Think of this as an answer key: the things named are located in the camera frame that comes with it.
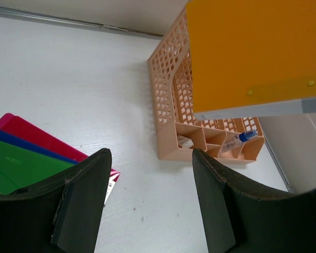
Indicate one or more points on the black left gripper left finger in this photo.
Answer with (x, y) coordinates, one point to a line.
(59, 214)

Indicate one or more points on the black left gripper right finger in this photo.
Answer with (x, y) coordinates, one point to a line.
(242, 215)

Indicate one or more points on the green clip file folder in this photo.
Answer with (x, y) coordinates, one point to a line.
(20, 168)

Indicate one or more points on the blue capped pen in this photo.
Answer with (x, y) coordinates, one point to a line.
(237, 141)

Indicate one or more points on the white grey eraser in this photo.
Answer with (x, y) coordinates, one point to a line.
(184, 142)

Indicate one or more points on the peach plastic desk organizer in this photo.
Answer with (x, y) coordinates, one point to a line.
(170, 71)

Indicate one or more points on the orange folder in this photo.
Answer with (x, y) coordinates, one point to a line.
(252, 58)

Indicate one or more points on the blue folder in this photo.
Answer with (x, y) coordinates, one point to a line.
(10, 139)

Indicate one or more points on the red folder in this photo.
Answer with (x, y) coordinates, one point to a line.
(23, 129)

